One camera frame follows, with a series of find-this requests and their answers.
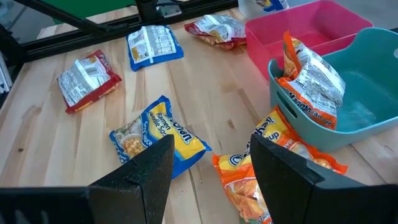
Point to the black metal table frame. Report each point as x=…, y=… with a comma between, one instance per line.
x=77, y=40

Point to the blue Maruchan noodle pack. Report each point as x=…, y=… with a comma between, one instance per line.
x=270, y=3
x=155, y=121
x=152, y=46

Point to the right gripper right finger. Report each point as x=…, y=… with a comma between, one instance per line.
x=280, y=186

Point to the pink plastic bin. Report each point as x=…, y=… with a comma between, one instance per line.
x=326, y=18

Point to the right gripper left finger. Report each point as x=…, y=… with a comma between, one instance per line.
x=140, y=186

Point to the orange Maruchan noodle pack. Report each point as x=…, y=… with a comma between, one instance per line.
x=236, y=186
x=311, y=84
x=295, y=140

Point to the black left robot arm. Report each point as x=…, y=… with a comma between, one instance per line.
x=146, y=9

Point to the red Maruchan noodle pack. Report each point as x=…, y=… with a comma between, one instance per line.
x=87, y=81
x=217, y=29

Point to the green floor mat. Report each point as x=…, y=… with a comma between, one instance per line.
x=93, y=6

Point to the teal plastic bin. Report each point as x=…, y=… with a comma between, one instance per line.
x=367, y=93

